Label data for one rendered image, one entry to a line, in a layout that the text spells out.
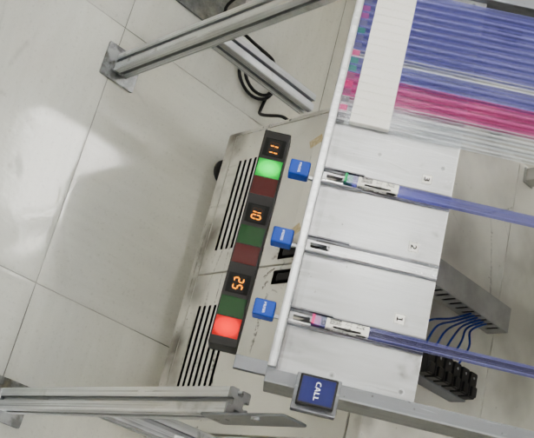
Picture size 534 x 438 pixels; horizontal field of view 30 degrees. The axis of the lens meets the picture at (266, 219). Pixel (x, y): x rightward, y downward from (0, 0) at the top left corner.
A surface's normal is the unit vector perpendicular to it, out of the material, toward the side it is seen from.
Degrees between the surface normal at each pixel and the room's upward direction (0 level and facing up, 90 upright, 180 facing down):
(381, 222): 44
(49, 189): 0
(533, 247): 0
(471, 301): 0
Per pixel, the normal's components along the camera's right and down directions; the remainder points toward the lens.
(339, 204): 0.03, -0.39
